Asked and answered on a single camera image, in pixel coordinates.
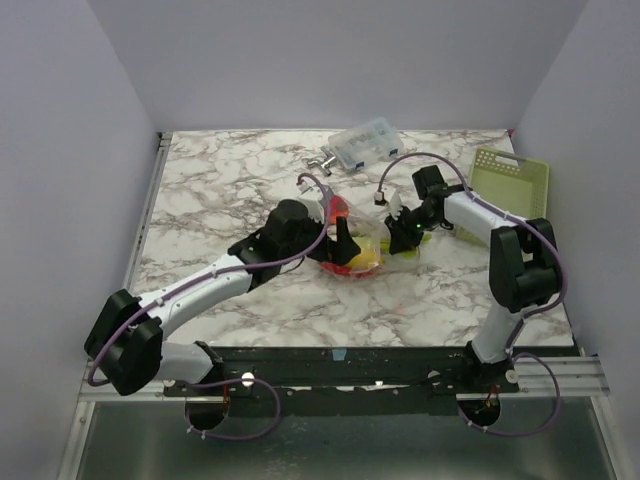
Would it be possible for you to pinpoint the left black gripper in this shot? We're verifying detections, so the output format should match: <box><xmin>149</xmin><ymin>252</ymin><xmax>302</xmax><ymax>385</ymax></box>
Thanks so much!
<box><xmin>280</xmin><ymin>211</ymin><xmax>360</xmax><ymax>265</ymax></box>

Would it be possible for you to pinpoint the red fake chili pepper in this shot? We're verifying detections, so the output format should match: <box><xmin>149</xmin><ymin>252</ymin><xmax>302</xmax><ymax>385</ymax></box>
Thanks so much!
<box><xmin>320</xmin><ymin>261</ymin><xmax>380</xmax><ymax>279</ymax></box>

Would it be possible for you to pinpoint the clear zip top bag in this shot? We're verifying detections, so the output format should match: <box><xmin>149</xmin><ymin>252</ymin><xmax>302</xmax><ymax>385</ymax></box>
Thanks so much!
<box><xmin>317</xmin><ymin>195</ymin><xmax>421</xmax><ymax>280</ymax></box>

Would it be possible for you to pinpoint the green fake lettuce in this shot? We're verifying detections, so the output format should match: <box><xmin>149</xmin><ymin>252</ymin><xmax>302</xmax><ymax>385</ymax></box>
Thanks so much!
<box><xmin>348</xmin><ymin>232</ymin><xmax>432</xmax><ymax>266</ymax></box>

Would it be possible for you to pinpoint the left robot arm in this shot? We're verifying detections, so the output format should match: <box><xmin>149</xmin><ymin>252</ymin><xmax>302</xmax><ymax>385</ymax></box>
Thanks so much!
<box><xmin>84</xmin><ymin>199</ymin><xmax>361</xmax><ymax>396</ymax></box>

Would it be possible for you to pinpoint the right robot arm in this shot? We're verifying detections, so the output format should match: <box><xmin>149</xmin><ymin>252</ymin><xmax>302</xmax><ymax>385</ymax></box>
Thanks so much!
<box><xmin>374</xmin><ymin>166</ymin><xmax>566</xmax><ymax>392</ymax></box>

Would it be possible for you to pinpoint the yellow fake food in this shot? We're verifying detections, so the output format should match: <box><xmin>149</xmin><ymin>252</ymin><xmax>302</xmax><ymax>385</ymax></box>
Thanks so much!
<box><xmin>349</xmin><ymin>237</ymin><xmax>384</xmax><ymax>265</ymax></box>

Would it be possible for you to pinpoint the red fake tomato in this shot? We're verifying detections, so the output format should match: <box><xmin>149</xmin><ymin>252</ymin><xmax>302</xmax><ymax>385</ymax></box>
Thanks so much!
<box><xmin>325</xmin><ymin>195</ymin><xmax>350</xmax><ymax>226</ymax></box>

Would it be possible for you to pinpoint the chrome metal faucet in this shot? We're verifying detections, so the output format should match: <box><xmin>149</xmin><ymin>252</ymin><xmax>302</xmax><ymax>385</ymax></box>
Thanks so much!
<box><xmin>304</xmin><ymin>146</ymin><xmax>337</xmax><ymax>177</ymax></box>

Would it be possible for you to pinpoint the clear plastic screw box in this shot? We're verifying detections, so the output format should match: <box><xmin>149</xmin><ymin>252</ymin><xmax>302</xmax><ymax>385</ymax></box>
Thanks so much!
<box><xmin>328</xmin><ymin>117</ymin><xmax>404</xmax><ymax>172</ymax></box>

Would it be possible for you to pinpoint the blue tape piece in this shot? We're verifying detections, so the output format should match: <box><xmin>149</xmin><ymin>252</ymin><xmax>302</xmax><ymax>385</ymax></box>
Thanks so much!
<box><xmin>331</xmin><ymin>348</ymin><xmax>347</xmax><ymax>361</ymax></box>

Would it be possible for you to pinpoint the green plastic basket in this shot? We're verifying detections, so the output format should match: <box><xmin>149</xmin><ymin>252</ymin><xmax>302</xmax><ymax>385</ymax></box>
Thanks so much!
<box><xmin>468</xmin><ymin>147</ymin><xmax>550</xmax><ymax>219</ymax></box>

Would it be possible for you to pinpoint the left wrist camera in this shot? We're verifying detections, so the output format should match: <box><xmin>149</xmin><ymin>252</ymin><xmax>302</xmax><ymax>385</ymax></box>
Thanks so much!
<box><xmin>295</xmin><ymin>191</ymin><xmax>325</xmax><ymax>224</ymax></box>

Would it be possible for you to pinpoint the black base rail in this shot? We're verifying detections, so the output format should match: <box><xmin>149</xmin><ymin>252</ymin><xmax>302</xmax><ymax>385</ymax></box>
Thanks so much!
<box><xmin>163</xmin><ymin>343</ymin><xmax>529</xmax><ymax>429</ymax></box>

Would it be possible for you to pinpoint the aluminium frame rail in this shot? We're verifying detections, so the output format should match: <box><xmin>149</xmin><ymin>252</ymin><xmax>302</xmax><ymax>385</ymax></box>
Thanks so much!
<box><xmin>84</xmin><ymin>132</ymin><xmax>172</xmax><ymax>396</ymax></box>

